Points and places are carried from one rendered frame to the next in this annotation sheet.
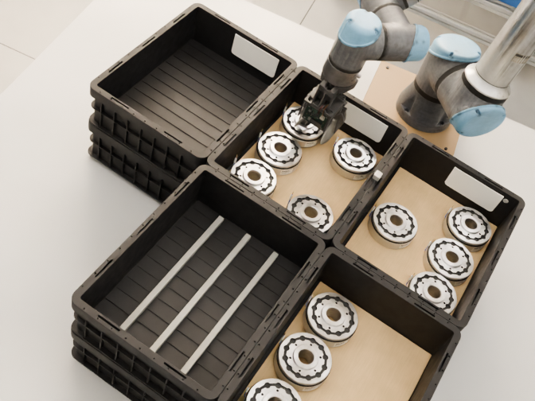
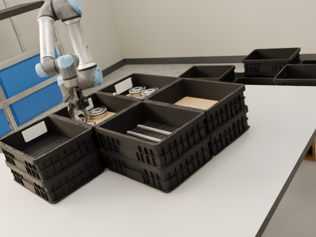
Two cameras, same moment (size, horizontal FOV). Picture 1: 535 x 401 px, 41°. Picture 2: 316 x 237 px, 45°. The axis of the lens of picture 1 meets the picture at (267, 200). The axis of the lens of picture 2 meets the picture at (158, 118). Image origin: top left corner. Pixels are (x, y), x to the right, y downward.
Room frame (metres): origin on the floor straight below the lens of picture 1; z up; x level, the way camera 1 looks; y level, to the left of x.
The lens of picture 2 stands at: (-0.20, 1.24, 1.58)
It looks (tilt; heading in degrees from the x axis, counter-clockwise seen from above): 24 degrees down; 305
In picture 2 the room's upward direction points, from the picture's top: 14 degrees counter-clockwise
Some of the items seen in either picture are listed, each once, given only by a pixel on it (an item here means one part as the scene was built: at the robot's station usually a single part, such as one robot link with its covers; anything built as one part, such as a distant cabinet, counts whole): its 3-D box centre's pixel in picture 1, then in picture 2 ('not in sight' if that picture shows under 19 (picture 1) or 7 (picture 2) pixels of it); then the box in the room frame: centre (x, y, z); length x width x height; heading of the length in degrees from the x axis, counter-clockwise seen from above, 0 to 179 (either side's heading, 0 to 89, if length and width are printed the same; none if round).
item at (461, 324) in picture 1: (432, 223); (138, 86); (0.99, -0.34, 0.92); 0.40 x 0.30 x 0.02; 165
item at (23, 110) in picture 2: not in sight; (37, 85); (2.85, -1.17, 0.60); 0.72 x 0.03 x 0.56; 85
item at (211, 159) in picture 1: (311, 148); (95, 109); (1.07, -0.05, 0.92); 0.40 x 0.30 x 0.02; 165
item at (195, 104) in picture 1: (195, 93); (47, 146); (1.15, 0.24, 0.87); 0.40 x 0.30 x 0.11; 165
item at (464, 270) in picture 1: (451, 258); (150, 91); (0.97, -0.41, 0.86); 0.10 x 0.10 x 0.01
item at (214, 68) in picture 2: not in sight; (209, 97); (1.10, -1.42, 0.37); 0.40 x 0.30 x 0.45; 175
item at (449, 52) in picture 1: (450, 65); (69, 82); (1.45, -0.30, 0.97); 0.13 x 0.12 x 0.14; 30
